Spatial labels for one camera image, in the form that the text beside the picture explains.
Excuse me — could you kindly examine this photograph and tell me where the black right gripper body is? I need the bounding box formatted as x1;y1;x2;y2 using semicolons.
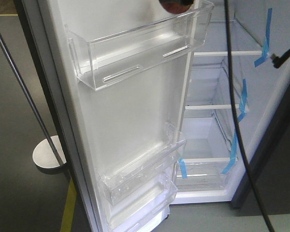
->
159;0;194;5

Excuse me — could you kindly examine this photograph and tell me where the red yellow apple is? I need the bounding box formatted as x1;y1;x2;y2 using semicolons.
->
161;2;191;15

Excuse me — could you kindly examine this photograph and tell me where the dark grey fridge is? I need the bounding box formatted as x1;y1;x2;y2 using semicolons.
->
174;0;290;205

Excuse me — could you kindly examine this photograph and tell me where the open white fridge door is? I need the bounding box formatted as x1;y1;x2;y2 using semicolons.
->
13;0;208;232

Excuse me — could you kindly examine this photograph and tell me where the clear upper door bin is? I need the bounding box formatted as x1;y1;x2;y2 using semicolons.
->
67;0;214;91

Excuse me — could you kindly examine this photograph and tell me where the clear door bin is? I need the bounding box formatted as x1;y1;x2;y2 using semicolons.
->
67;0;214;91
107;172;178;232
99;122;187;205

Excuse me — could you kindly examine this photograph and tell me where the clear crisper drawer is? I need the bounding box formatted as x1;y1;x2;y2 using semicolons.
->
176;159;235;191

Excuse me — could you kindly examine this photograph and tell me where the clear lower door bin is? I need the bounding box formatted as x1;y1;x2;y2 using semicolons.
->
99;122;187;205

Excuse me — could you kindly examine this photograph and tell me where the metal stand with round base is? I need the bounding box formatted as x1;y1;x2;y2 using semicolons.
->
0;32;67;172

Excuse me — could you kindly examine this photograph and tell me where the clear bottom door bin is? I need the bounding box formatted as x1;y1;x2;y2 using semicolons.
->
107;172;178;232

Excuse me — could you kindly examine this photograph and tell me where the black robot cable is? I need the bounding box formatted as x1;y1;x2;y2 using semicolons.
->
223;0;277;232

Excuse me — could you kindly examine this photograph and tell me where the black cable connector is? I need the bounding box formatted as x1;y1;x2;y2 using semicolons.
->
270;49;290;69

